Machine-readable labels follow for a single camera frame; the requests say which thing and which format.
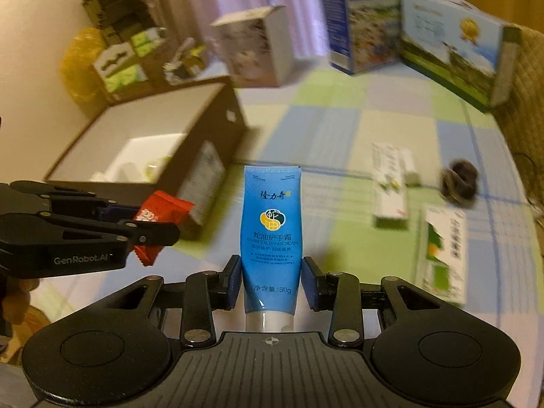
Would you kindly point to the yellow plastic bag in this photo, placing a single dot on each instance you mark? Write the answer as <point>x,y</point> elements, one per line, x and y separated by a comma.
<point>85,59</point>

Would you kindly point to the stack of green tissue packs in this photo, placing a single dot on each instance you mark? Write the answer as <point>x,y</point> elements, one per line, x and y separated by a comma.
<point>123,77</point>

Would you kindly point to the white ointment box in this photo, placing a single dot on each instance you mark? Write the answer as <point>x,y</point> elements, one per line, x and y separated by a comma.
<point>389,187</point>

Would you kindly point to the yellow jelly packet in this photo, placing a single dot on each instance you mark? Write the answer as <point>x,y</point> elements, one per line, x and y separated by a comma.
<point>155,168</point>

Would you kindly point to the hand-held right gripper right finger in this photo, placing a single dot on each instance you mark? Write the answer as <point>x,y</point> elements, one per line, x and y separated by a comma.
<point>310,284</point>

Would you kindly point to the checkered tablecloth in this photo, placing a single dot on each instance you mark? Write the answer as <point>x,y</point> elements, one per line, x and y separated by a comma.
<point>340,144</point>

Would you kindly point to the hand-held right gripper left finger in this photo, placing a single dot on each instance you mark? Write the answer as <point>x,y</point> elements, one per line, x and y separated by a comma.
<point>233,284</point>

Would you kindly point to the quilted beige chair cover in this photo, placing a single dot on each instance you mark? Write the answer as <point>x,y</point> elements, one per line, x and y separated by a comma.
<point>529,93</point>

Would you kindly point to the dark scrunchie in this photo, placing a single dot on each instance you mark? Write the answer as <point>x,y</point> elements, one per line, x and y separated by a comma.
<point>459,180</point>

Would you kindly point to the crumpled plastic wrapper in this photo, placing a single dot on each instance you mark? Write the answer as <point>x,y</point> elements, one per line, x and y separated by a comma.
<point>178,63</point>

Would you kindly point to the light blue milk carton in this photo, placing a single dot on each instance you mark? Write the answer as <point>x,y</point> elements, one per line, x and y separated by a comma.
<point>446,51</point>

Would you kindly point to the red candy packet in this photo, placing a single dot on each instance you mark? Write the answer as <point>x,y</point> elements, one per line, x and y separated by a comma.
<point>165,206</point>

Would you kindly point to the small olive box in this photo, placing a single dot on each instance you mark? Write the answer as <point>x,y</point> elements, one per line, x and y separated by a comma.
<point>196,61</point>

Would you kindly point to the white humidifier box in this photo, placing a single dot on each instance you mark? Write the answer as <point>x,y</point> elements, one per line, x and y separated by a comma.
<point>255,51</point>

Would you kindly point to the brown cardboard box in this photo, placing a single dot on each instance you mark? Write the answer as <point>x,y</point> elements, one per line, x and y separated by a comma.
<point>161,119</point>

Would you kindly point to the person's left hand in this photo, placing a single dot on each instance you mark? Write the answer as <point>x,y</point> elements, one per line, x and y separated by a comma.
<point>19,299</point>

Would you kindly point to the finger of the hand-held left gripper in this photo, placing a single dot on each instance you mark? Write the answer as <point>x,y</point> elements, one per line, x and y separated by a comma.
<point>148,233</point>
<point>112,211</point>

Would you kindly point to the large cardboard carton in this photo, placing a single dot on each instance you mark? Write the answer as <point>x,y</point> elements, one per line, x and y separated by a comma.
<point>151,63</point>

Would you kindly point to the blue hand cream tube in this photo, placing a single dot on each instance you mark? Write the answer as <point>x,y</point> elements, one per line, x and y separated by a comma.
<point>272,229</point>

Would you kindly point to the dark blue milk carton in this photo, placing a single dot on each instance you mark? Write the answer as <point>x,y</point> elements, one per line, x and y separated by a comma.
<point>365,29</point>

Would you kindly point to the green medicine box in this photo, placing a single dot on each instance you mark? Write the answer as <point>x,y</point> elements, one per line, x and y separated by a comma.
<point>442,255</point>

